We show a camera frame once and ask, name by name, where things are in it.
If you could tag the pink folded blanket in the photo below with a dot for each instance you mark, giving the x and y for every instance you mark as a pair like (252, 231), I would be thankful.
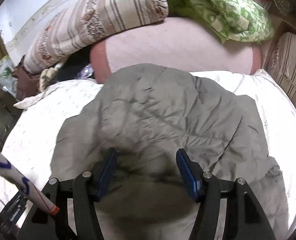
(176, 42)

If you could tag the cream leaf-print cloth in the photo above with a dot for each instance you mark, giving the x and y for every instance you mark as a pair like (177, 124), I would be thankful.
(48, 77)

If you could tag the brown garment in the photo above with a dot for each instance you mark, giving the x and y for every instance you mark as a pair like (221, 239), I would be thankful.
(27, 84)

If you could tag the striped beige pillow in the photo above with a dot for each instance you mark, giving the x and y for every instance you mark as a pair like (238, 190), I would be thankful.
(282, 65)

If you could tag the white leaf-print duvet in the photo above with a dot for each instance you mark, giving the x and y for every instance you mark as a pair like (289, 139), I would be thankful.
(30, 144)

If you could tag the purple plastic bag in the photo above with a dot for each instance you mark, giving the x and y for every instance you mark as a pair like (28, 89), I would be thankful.
(85, 73)

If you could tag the olive quilted puffer jacket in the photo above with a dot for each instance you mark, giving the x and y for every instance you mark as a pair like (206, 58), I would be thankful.
(148, 112)

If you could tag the striped floral beige quilt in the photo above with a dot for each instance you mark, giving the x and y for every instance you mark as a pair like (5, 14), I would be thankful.
(86, 22)

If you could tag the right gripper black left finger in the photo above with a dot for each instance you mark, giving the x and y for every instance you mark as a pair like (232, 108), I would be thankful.
(75, 198)

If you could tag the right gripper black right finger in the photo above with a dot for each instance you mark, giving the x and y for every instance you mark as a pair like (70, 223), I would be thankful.
(245, 218)

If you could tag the floral print bag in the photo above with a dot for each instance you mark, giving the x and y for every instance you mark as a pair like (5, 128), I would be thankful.
(8, 83)

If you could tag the green white patterned blanket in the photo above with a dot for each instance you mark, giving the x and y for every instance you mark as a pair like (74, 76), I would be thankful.
(237, 20)

